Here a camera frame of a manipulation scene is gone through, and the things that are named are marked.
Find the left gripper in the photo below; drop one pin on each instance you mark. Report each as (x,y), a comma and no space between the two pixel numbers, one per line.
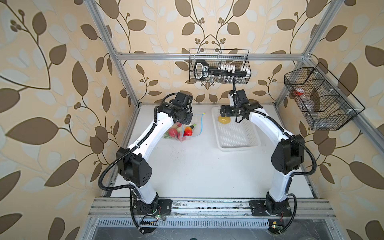
(187,121)

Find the aluminium front rail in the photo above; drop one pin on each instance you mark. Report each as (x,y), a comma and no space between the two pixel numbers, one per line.
(308,209)

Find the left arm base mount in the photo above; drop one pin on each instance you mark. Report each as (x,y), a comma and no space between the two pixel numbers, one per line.
(153,208)

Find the back wire basket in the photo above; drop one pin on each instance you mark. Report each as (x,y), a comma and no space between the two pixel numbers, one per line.
(238,57)

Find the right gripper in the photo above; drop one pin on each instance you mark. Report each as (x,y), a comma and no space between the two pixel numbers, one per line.
(227,113)

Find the yellow potato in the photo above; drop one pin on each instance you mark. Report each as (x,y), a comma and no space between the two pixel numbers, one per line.
(224,120)

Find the clear zip top bag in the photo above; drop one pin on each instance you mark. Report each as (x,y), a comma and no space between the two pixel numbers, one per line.
(181,132)

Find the black tool in basket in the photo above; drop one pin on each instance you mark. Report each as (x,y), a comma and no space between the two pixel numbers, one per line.
(220,72)

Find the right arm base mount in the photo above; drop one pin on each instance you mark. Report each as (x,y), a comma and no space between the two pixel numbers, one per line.
(270,208)

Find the red yellow mango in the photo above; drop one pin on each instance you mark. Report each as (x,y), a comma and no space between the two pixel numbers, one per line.
(188,132)

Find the white plastic basket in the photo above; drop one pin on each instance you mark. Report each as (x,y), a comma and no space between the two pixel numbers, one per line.
(234,136)

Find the red white item in basket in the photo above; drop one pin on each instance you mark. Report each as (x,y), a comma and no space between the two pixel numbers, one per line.
(298,92)

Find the side wire basket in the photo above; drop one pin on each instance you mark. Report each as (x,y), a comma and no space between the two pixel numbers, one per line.
(328,104)

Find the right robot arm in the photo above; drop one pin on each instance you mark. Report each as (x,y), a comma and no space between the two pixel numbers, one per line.
(291,156)

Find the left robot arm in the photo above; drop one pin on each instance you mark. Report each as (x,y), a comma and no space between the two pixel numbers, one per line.
(133,163)

